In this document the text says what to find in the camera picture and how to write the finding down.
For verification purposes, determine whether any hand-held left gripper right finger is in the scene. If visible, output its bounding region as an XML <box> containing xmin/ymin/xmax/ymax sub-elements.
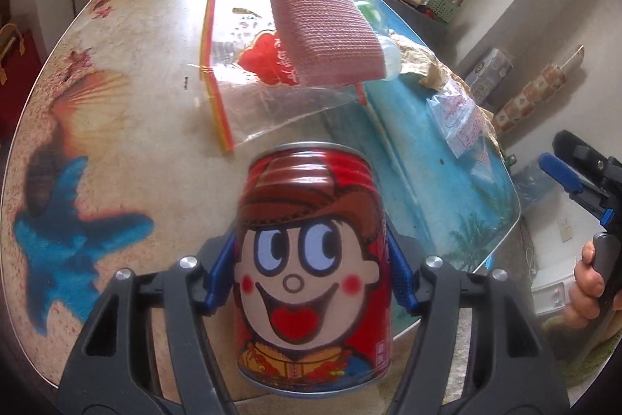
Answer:
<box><xmin>386</xmin><ymin>228</ymin><xmax>569</xmax><ymax>415</ymax></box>

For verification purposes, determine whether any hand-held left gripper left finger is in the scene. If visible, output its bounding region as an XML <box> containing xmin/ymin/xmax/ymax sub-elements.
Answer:
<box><xmin>58</xmin><ymin>236</ymin><xmax>244</xmax><ymax>415</ymax></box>

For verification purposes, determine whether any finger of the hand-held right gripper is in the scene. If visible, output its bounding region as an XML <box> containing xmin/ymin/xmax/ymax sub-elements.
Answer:
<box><xmin>566</xmin><ymin>190</ymin><xmax>616</xmax><ymax>228</ymax></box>
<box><xmin>538</xmin><ymin>130</ymin><xmax>608</xmax><ymax>193</ymax></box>

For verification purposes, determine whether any red cartoon face can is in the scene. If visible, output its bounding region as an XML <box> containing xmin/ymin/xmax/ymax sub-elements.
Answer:
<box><xmin>233</xmin><ymin>143</ymin><xmax>393</xmax><ymax>385</ymax></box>

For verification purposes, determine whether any clear plastic bag red label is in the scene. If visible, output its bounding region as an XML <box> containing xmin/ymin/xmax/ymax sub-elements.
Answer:
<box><xmin>187</xmin><ymin>0</ymin><xmax>370</xmax><ymax>153</ymax></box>

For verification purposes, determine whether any person's right hand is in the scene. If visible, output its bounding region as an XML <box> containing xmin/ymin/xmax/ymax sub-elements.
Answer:
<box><xmin>564</xmin><ymin>242</ymin><xmax>608</xmax><ymax>331</ymax></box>

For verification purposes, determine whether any orange patterned tissue pack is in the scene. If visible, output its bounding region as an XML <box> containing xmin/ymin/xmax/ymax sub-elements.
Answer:
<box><xmin>498</xmin><ymin>62</ymin><xmax>567</xmax><ymax>134</ymax></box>

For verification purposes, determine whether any white drawer unit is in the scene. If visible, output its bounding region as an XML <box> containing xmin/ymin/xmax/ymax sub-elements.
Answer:
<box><xmin>532</xmin><ymin>264</ymin><xmax>581</xmax><ymax>316</ymax></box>

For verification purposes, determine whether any green rug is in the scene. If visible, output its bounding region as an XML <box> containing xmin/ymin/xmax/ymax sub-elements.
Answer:
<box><xmin>542</xmin><ymin>313</ymin><xmax>622</xmax><ymax>389</ymax></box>

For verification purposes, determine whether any small clear bag red print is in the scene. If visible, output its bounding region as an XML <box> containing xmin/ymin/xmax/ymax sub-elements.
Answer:
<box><xmin>426</xmin><ymin>79</ymin><xmax>491</xmax><ymax>175</ymax></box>

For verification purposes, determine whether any white tissue pack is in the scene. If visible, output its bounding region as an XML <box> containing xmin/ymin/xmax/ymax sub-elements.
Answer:
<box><xmin>464</xmin><ymin>48</ymin><xmax>515</xmax><ymax>105</ymax></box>

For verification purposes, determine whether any crumpled beige paper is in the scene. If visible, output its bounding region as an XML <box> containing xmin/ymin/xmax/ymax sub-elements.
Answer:
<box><xmin>391</xmin><ymin>31</ymin><xmax>501</xmax><ymax>144</ymax></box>

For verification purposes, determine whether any green perforated basket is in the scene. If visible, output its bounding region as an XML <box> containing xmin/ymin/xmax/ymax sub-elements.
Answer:
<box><xmin>420</xmin><ymin>0</ymin><xmax>460</xmax><ymax>23</ymax></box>

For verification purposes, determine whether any pink scouring sponge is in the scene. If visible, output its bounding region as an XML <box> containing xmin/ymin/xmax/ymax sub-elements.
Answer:
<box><xmin>262</xmin><ymin>0</ymin><xmax>387</xmax><ymax>88</ymax></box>

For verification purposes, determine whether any dark red box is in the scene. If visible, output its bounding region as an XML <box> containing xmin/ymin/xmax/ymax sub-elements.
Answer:
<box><xmin>0</xmin><ymin>23</ymin><xmax>44</xmax><ymax>138</ymax></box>

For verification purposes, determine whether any white wall socket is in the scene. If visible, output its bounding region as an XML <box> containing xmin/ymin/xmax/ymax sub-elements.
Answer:
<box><xmin>556</xmin><ymin>218</ymin><xmax>577</xmax><ymax>243</ymax></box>

